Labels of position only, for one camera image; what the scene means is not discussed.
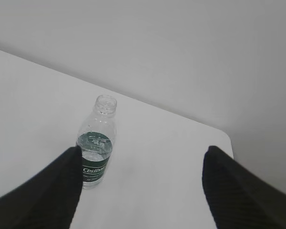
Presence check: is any clear water bottle green label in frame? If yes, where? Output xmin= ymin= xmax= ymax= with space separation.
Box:
xmin=76 ymin=95 xmax=117 ymax=189

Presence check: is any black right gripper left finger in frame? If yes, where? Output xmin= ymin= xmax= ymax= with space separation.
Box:
xmin=0 ymin=146 xmax=83 ymax=229

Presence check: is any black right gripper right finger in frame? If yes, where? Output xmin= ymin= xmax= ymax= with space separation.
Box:
xmin=202 ymin=146 xmax=286 ymax=229

